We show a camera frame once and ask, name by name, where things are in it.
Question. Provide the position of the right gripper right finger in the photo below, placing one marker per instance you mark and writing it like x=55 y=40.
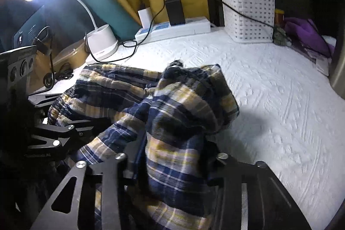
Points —
x=228 y=213

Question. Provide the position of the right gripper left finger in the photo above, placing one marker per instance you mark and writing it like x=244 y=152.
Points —
x=113 y=213

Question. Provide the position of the blue yellow plaid pants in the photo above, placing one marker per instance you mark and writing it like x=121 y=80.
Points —
x=177 y=109

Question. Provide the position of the brown cardboard box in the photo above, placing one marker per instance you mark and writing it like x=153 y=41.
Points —
x=41 y=67

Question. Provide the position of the tan lidded food container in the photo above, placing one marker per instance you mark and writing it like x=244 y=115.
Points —
x=75 y=54

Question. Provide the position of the teal curtain left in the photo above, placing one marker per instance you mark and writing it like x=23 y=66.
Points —
x=114 y=14

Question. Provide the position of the white charger plug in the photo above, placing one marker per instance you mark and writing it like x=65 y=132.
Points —
x=146 y=17

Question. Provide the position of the stainless steel tumbler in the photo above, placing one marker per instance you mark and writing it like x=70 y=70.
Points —
x=337 y=67

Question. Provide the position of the white power strip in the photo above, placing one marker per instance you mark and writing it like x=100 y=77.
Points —
x=163 y=31

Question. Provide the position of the purple cloth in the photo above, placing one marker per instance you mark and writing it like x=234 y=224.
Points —
x=306 y=33

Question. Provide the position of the black power adapter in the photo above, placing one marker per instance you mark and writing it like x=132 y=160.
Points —
x=175 y=12

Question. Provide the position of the white perforated plastic basket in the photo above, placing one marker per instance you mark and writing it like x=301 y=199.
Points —
x=249 y=21

